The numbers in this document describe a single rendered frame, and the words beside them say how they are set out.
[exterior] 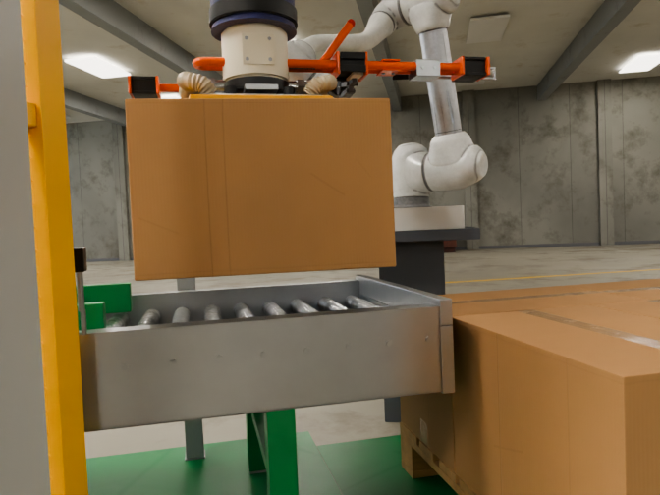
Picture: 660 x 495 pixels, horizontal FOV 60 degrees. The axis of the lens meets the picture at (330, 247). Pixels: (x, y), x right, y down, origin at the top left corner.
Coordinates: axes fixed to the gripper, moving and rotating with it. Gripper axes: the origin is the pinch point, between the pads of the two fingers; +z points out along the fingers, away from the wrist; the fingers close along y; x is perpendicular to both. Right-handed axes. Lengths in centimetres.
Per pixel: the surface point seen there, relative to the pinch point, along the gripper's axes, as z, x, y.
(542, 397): 58, -16, 75
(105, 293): -23, 70, 59
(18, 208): 98, 58, 40
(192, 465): -44, 49, 120
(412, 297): 18, -8, 61
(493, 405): 40, -17, 82
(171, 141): 18, 48, 22
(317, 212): 20.2, 16.0, 39.1
